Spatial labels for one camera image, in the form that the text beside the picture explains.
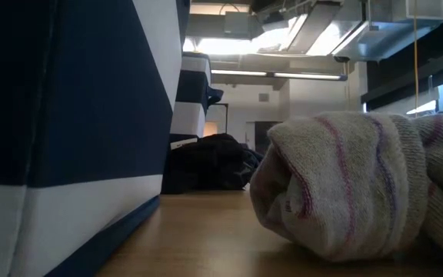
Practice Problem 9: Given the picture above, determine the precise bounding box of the black garment with label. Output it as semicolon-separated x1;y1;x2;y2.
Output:
161;132;261;195

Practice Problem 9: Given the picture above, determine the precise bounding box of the navy blue garment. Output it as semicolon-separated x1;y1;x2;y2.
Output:
244;148;265;167

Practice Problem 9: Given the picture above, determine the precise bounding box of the pale striped knit sock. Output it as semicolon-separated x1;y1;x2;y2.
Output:
248;110;443;266

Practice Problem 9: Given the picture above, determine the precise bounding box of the navy white striped fabric bin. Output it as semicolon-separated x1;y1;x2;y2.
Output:
169;51;225;146
0;0;192;277

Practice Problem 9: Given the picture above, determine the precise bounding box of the long ceiling light fixture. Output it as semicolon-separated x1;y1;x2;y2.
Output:
210;68;348;82

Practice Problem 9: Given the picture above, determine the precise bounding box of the grey ceiling box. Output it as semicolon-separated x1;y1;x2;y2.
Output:
224;11;251;36

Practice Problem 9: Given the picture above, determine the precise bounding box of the metal ceiling panel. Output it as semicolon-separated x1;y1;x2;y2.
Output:
285;2;344;55

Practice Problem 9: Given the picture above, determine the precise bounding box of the black door frame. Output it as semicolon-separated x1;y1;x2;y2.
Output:
205;102;230;136

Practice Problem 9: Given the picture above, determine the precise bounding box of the metal air duct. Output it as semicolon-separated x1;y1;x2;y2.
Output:
331;0;443;63

